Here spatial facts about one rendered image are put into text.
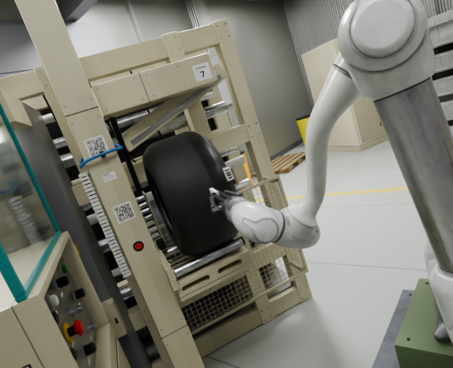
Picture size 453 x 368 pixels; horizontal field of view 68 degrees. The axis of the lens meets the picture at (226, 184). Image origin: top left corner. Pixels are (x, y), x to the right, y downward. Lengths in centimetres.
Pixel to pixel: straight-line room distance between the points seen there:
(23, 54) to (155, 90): 344
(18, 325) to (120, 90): 120
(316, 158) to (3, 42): 449
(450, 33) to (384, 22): 612
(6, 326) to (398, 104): 83
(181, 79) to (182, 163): 58
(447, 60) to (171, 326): 603
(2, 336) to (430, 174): 85
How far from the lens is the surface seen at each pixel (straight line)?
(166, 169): 133
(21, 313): 79
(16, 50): 504
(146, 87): 174
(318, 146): 89
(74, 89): 146
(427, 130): 68
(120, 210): 146
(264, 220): 92
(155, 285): 157
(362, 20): 62
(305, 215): 102
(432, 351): 107
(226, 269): 154
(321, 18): 975
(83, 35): 550
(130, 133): 184
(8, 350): 82
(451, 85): 678
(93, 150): 144
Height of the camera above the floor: 149
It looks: 12 degrees down
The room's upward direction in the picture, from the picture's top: 19 degrees counter-clockwise
